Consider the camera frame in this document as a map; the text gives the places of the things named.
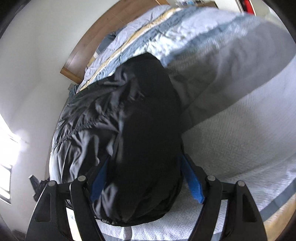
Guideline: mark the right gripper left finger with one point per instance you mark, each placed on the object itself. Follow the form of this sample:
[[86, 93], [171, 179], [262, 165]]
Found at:
[[49, 220]]

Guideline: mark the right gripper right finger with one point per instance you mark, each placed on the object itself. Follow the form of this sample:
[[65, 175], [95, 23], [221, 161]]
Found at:
[[242, 220]]

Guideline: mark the black puffer jacket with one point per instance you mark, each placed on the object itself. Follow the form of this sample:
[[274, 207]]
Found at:
[[131, 119]]

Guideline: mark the window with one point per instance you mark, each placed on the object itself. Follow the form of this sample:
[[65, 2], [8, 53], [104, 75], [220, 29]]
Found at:
[[11, 147]]

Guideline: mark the blue-grey cloth on nightstand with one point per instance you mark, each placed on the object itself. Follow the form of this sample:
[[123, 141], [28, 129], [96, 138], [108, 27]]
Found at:
[[72, 90]]

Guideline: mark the striped duvet cover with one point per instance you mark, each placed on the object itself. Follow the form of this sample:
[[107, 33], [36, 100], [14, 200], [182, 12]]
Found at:
[[235, 76]]

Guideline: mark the striped pillow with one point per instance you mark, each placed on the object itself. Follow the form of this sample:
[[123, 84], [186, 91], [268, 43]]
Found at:
[[107, 40]]

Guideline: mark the red fire extinguisher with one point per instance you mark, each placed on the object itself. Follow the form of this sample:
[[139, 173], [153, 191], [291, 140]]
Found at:
[[247, 6]]

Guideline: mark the wooden right nightstand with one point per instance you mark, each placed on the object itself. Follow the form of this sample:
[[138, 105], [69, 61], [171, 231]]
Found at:
[[197, 3]]

